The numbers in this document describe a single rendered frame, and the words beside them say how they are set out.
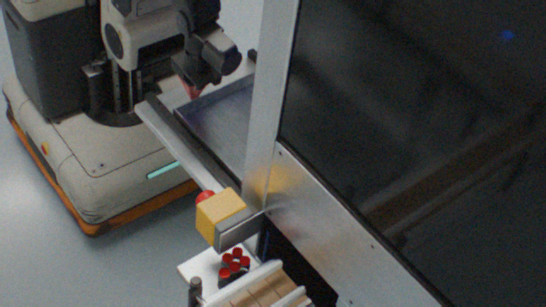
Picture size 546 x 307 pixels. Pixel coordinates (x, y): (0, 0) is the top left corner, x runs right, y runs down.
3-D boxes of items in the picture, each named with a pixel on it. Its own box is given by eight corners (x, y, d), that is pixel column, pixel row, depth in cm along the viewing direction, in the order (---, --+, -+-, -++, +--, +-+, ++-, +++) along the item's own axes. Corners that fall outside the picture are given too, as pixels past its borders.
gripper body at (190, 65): (197, 93, 142) (200, 66, 136) (170, 63, 146) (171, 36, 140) (223, 82, 145) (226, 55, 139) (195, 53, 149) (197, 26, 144)
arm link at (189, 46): (202, 10, 138) (179, 20, 135) (224, 29, 135) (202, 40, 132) (200, 37, 143) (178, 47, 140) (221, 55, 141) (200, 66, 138)
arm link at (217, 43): (209, -14, 133) (174, 8, 129) (249, 19, 128) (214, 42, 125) (212, 30, 143) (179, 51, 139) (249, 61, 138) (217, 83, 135)
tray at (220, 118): (364, 167, 147) (368, 157, 144) (270, 224, 134) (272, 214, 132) (265, 76, 163) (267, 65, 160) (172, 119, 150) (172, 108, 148)
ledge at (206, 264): (276, 291, 127) (278, 286, 125) (219, 328, 120) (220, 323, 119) (232, 239, 133) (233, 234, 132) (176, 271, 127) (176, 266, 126)
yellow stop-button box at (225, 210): (251, 236, 122) (254, 212, 117) (217, 256, 119) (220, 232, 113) (226, 208, 126) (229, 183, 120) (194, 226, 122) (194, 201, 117)
